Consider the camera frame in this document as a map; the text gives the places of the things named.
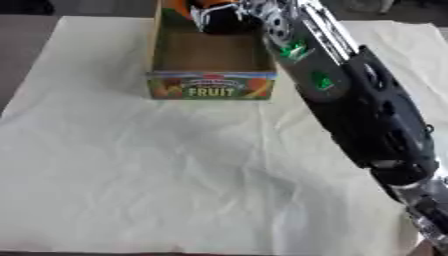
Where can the silver and black right robot arm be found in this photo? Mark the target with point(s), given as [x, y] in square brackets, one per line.
[373, 113]

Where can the tan cardboard box printed front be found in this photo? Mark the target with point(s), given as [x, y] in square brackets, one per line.
[210, 53]

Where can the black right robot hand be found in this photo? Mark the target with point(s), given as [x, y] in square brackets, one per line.
[227, 20]

